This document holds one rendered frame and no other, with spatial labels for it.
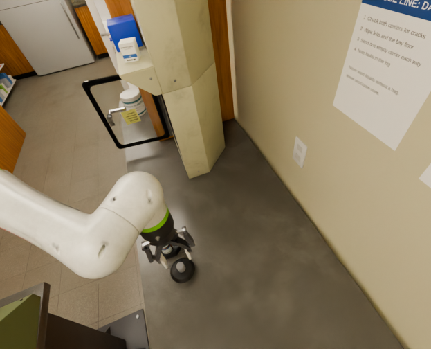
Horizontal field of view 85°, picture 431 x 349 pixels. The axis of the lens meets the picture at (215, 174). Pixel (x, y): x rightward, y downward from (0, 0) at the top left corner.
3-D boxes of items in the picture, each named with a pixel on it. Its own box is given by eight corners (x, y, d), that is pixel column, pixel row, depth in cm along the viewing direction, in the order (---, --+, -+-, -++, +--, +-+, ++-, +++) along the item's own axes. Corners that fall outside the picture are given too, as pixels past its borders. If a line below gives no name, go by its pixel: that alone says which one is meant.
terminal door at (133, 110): (171, 137, 136) (147, 68, 106) (118, 149, 134) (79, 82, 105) (170, 136, 136) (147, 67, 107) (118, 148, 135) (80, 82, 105)
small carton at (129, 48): (140, 55, 85) (134, 37, 81) (139, 60, 82) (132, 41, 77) (127, 57, 85) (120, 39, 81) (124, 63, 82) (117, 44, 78)
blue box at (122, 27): (140, 38, 98) (131, 13, 91) (143, 46, 91) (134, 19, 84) (116, 44, 96) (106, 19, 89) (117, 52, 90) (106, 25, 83)
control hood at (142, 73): (149, 61, 106) (141, 37, 98) (162, 94, 84) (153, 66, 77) (124, 68, 104) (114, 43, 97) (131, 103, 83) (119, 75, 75)
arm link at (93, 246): (-6, 158, 51) (25, 187, 60) (-62, 199, 45) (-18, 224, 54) (133, 219, 43) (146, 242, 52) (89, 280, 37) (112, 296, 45)
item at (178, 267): (192, 256, 92) (189, 249, 87) (198, 279, 86) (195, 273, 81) (169, 264, 91) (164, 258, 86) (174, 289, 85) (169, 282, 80)
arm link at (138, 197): (164, 167, 50) (124, 156, 54) (129, 215, 43) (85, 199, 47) (180, 204, 60) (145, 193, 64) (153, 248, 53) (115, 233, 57)
